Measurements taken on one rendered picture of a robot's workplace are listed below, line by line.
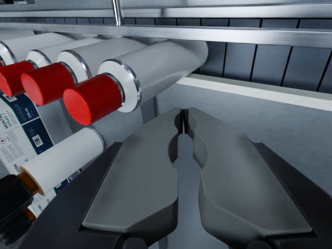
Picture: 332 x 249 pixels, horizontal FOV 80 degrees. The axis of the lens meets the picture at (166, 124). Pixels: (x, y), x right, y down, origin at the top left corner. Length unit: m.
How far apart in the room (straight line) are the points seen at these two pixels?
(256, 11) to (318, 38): 0.11
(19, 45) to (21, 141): 0.43
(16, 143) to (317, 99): 0.72
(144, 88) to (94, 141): 0.42
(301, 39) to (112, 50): 0.18
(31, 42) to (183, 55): 0.23
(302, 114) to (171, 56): 0.23
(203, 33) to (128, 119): 0.30
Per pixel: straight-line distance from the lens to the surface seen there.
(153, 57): 0.21
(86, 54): 0.23
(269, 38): 0.20
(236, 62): 0.30
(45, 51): 0.29
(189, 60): 0.25
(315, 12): 0.28
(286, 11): 0.28
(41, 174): 0.54
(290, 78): 0.30
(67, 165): 0.56
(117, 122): 0.51
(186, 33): 0.23
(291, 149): 0.40
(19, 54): 0.36
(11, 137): 0.73
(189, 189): 0.58
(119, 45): 0.26
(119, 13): 0.28
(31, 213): 0.95
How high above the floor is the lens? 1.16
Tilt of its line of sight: 44 degrees down
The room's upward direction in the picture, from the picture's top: 131 degrees counter-clockwise
